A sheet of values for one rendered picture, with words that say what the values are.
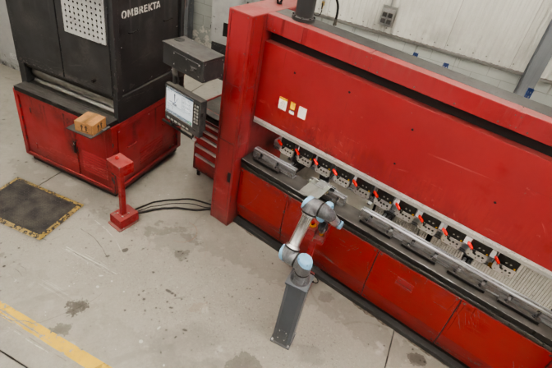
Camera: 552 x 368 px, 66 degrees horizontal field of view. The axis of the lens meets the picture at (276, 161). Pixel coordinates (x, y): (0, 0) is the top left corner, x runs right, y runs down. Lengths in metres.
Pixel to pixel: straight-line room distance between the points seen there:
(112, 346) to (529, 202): 3.27
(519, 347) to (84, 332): 3.39
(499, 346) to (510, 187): 1.33
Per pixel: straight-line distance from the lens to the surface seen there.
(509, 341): 3.94
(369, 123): 3.44
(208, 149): 4.99
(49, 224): 4.89
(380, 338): 4.26
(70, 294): 4.27
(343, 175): 3.75
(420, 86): 3.18
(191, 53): 3.63
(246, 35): 3.62
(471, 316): 3.89
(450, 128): 3.23
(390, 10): 7.37
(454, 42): 7.47
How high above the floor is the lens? 3.33
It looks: 35 degrees down
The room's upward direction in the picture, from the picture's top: 11 degrees clockwise
